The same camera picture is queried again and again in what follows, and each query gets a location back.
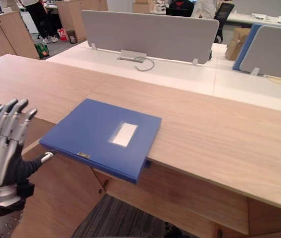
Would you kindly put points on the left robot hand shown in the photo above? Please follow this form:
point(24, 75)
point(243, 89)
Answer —
point(5, 146)

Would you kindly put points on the blue file folder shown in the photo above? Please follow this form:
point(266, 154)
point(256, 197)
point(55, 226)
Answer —
point(100, 136)

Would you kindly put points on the wooden cabinet door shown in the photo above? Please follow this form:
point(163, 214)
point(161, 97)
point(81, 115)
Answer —
point(56, 196)

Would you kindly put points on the wooden storage cabinet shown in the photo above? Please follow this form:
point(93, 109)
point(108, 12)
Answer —
point(4, 37)

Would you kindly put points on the long wooden cabinet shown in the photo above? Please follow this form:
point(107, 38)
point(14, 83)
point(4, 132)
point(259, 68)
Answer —
point(180, 138)

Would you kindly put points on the white office desk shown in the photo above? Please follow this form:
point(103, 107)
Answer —
point(175, 72)

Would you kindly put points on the green box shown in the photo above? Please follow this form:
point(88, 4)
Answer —
point(42, 50)

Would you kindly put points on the red and white bag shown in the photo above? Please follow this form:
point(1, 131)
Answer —
point(62, 34)

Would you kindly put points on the dark waste bin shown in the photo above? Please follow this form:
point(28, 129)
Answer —
point(72, 36)

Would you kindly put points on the person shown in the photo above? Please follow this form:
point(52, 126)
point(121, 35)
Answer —
point(42, 19)
point(206, 8)

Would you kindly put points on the grey desk partition screen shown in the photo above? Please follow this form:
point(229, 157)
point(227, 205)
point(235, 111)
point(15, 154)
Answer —
point(153, 37)

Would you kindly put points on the cardboard box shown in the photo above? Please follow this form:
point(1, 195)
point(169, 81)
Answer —
point(236, 44)

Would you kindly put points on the blue and grey partition screen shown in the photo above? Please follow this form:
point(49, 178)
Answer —
point(269, 50)

